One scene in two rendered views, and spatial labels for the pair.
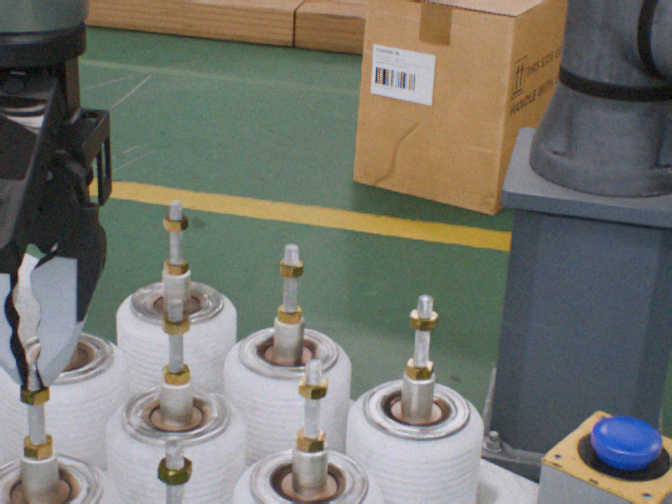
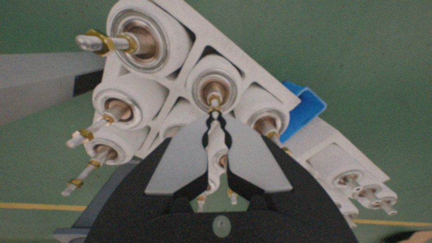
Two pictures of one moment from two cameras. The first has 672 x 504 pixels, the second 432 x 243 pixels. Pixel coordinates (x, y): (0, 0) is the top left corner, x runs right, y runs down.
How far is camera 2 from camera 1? 0.66 m
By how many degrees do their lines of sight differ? 34
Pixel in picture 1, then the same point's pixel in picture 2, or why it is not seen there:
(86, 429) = (216, 138)
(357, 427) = (123, 142)
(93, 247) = (107, 214)
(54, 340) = (195, 125)
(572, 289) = not seen: hidden behind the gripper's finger
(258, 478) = (137, 110)
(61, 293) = (178, 154)
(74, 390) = (220, 147)
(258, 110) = not seen: hidden behind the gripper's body
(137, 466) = (190, 117)
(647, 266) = (87, 212)
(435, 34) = not seen: outside the picture
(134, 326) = (211, 177)
